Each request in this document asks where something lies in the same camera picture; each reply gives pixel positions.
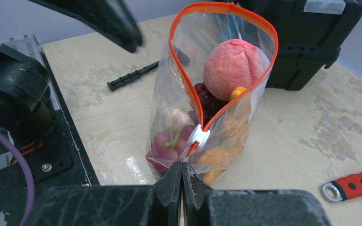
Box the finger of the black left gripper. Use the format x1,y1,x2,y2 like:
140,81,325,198
33,0,143,53

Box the red handled adjustable wrench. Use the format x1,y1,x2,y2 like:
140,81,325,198
320,172,362,202

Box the red toy peach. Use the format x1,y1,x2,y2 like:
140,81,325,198
203,39,264,101

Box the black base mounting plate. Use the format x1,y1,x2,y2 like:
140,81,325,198
0,45,98,224

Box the brown toy mushroom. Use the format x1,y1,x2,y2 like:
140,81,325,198
165,107,194,129

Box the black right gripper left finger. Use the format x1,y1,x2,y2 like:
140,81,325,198
25,162,181,226

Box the purple toy grapes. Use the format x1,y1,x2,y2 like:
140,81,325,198
147,82,228,174

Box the clear zip top bag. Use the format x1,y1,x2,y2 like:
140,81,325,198
146,1,279,184

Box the black plastic toolbox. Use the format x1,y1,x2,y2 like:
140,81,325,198
235,0,362,91

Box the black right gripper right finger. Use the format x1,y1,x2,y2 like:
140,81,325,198
181,162,331,226

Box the orange toy pepper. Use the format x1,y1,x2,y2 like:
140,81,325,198
198,94,251,184

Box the black hammer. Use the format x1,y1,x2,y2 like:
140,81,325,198
107,47,190,91

